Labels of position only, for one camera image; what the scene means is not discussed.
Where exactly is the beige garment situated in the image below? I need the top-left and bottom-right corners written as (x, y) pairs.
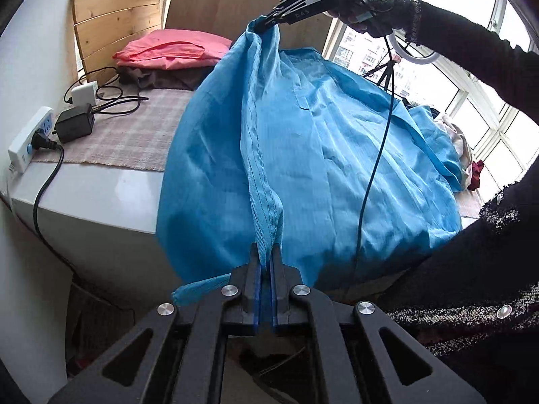
top-left (434, 111), bottom-right (473, 191)

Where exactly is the pink folded garment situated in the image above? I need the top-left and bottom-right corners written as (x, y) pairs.
top-left (113, 29), bottom-right (233, 70)

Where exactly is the person's right forearm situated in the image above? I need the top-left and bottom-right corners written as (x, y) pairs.
top-left (393, 0), bottom-right (539, 125)

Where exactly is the white window frame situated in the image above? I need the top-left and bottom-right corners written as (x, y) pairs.
top-left (324, 0), bottom-right (539, 203)

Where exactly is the plywood board panel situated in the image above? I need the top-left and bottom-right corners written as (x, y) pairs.
top-left (164, 0), bottom-right (335, 53)

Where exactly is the blue striped garment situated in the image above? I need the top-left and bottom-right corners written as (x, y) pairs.
top-left (156, 19), bottom-right (464, 309)

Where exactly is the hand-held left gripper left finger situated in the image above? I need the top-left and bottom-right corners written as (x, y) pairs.
top-left (48, 242), bottom-right (264, 404)

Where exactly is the dark red garment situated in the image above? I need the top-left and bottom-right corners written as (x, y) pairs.
top-left (467, 161), bottom-right (486, 192)

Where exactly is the person's right hand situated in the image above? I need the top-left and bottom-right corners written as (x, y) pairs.
top-left (326, 0), bottom-right (399, 39)

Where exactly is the white power strip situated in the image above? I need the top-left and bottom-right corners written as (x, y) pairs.
top-left (7, 106), bottom-right (55, 173)

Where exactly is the pink plaid blanket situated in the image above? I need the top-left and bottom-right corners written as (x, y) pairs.
top-left (31, 88), bottom-right (489, 220)

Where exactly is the white power adapter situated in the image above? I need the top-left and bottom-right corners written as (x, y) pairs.
top-left (71, 84), bottom-right (99, 106)

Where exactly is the brown folded garment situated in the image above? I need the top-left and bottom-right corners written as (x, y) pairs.
top-left (116, 65), bottom-right (211, 92)

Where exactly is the black power plug cable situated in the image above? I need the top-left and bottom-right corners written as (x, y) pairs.
top-left (30, 131), bottom-right (78, 272)

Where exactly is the person's black tweed jacket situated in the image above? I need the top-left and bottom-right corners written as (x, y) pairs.
top-left (379, 172), bottom-right (539, 404)

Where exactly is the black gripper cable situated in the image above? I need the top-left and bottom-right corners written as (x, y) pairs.
top-left (337, 0), bottom-right (399, 299)

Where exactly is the black charger cable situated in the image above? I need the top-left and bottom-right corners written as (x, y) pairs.
top-left (90, 86), bottom-right (149, 114)
top-left (64, 66), bottom-right (124, 106)

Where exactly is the wooden chair back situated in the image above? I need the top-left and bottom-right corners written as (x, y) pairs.
top-left (71, 0), bottom-right (165, 87)

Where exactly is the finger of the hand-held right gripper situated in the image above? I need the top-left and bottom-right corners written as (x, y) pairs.
top-left (251, 0), bottom-right (315, 34)

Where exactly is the black power adapter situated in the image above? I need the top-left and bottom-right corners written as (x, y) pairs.
top-left (55, 103), bottom-right (96, 144)

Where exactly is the white bed platform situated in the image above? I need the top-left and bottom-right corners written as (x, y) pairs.
top-left (8, 158), bottom-right (186, 291)

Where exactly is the white ring light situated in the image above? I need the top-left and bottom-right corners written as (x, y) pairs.
top-left (381, 29), bottom-right (441, 65)

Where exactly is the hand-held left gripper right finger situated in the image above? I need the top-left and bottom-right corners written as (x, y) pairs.
top-left (269, 244), bottom-right (487, 404)

